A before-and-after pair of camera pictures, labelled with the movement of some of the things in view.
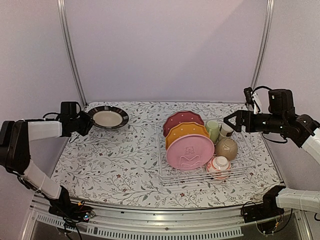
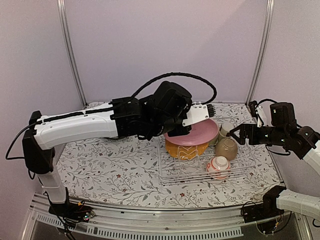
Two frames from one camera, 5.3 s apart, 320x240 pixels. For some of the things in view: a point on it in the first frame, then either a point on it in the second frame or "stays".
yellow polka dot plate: x=184 y=128 → x=185 y=152
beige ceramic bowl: x=227 y=147 stays
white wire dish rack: x=202 y=152 stays
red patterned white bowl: x=219 y=167 stays
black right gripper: x=241 y=115 → x=246 y=128
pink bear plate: x=189 y=152 → x=203 y=132
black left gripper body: x=82 y=125 → x=169 y=126
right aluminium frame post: x=269 y=16 stays
